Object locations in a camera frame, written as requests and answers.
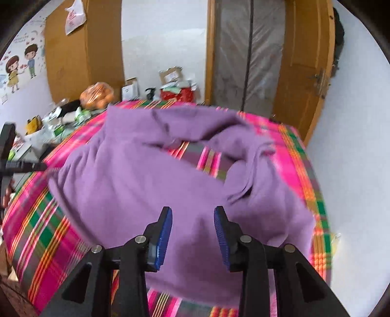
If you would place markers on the white plastic bag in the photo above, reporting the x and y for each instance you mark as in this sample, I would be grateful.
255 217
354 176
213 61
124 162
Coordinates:
74 16

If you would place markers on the orange plastic bag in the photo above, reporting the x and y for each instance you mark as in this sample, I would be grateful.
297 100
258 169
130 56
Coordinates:
96 96

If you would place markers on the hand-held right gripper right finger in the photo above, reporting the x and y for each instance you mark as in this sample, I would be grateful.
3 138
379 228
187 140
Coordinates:
220 234

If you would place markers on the pink plaid blanket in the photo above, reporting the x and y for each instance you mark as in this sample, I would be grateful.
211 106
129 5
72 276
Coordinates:
39 219

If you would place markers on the yellow box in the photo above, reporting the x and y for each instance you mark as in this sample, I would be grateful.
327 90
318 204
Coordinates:
34 124

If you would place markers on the dark spray bottle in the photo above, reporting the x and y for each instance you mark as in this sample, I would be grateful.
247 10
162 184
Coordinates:
150 93

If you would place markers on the purple garment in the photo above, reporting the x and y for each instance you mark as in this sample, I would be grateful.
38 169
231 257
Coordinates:
137 183

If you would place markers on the brown wooden door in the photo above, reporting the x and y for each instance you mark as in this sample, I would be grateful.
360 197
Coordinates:
304 45

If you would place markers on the dark hanging clothing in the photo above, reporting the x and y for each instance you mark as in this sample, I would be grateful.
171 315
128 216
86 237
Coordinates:
338 36

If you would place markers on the wooden door frame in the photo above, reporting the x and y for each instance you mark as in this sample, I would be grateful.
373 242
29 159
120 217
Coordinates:
210 51

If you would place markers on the brown wooden wardrobe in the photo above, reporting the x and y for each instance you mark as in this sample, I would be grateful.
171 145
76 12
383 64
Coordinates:
91 61

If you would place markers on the plastic-wrapped mattress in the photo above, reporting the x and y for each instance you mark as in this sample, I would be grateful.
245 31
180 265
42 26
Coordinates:
265 61

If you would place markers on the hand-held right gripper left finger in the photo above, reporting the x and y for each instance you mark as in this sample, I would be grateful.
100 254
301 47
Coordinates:
163 234

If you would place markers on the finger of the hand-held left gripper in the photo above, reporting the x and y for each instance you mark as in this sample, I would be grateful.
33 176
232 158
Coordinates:
27 166

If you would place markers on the metal door lock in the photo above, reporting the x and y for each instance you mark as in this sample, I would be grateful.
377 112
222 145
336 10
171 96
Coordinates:
321 83

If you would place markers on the brown cardboard box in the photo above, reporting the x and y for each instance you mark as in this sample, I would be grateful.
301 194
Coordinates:
170 75

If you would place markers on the cartoon wall sticker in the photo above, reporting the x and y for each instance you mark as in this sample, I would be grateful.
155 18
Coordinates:
13 70

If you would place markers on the white box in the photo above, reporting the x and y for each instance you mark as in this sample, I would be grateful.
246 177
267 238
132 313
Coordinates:
129 90

